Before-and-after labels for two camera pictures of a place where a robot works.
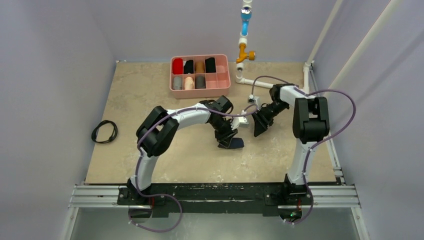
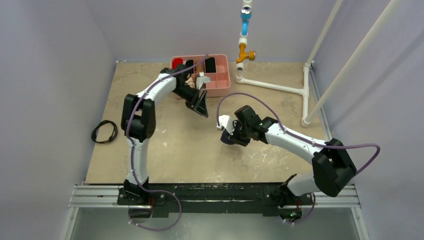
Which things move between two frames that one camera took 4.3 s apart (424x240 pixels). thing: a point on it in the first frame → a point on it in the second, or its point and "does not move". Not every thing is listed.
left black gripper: (219, 136) → (200, 107)
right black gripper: (264, 116) → (234, 133)
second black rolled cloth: (210, 65) does not move
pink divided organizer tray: (200, 76) does not move
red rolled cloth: (178, 66) does not move
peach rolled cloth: (189, 83) does not move
